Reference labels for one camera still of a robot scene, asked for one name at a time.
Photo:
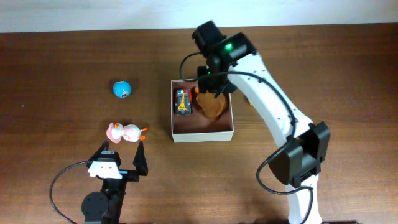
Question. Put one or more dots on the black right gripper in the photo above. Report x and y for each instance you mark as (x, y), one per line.
(218, 88)

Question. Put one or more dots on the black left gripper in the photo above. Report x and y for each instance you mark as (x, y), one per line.
(131, 176)

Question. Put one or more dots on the brown plush bear toy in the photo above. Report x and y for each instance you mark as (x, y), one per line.
(210, 105)

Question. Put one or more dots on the grey orange toy car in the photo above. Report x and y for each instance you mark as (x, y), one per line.
(183, 102)

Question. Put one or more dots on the white cardboard box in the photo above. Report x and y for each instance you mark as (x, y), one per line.
(196, 127)

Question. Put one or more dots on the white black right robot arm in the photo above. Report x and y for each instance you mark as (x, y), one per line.
(233, 63)

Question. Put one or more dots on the white pink duck toy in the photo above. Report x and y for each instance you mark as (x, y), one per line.
(116, 132)

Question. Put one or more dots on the blue ball toy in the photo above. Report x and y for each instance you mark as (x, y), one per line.
(122, 89)

